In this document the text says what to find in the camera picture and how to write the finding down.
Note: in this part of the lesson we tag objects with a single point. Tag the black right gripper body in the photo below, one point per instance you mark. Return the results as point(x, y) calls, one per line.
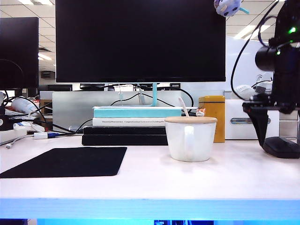
point(281, 103)

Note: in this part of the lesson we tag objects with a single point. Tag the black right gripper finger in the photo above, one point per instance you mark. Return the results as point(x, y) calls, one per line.
point(260, 124)

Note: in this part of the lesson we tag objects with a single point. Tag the black computer mouse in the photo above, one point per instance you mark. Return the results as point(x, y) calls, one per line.
point(283, 148)

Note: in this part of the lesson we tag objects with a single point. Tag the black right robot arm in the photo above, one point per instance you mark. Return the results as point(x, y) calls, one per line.
point(287, 58)

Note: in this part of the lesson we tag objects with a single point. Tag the black mouse pad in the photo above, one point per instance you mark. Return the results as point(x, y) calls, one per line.
point(70, 162)

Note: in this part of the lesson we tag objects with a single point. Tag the white tissue box organizer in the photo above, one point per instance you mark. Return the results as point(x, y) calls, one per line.
point(236, 131)

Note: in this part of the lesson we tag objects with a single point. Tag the black plug adapter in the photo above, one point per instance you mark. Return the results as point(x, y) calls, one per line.
point(260, 89)

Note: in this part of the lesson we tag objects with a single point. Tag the yellow tin canister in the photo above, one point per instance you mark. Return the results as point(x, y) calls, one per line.
point(219, 114)

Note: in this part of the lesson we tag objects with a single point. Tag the white board panel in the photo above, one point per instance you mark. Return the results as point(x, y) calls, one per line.
point(248, 65)

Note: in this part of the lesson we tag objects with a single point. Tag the small orange cat figurine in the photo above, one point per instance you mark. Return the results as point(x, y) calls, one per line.
point(200, 113)

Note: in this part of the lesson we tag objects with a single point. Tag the round wooden mug lid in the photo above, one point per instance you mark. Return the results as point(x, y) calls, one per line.
point(190, 120)

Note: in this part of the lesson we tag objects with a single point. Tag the white spoon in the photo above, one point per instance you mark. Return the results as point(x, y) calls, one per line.
point(184, 107)

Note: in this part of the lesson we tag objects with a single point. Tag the white ceramic mug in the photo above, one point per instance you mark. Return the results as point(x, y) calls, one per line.
point(178, 143)

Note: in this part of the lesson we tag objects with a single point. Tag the teal monitor stand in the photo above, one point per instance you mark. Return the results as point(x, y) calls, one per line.
point(154, 93)

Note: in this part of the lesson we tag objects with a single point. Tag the purple plush toy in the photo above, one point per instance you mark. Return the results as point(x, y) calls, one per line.
point(227, 7)

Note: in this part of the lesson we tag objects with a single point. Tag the teal book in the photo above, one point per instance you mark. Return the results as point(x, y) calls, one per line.
point(136, 113)

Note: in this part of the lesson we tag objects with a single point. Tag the white book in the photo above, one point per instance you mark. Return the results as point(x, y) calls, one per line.
point(129, 122)

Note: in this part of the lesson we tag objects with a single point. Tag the thin black box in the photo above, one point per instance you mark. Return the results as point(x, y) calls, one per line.
point(124, 130)

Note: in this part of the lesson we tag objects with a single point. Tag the thick black box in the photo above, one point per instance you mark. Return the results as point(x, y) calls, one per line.
point(124, 140)

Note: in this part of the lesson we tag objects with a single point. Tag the large black monitor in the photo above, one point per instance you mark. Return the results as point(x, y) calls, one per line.
point(140, 39)

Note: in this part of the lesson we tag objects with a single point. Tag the white usb adapter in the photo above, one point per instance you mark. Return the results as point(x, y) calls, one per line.
point(41, 135)

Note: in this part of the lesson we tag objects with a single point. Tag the white paper cup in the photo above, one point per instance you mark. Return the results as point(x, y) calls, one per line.
point(23, 105)

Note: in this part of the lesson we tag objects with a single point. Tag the white power strip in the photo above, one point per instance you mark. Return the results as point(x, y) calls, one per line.
point(11, 135)

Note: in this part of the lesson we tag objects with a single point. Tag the small black monitor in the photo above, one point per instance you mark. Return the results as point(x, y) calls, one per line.
point(18, 47)

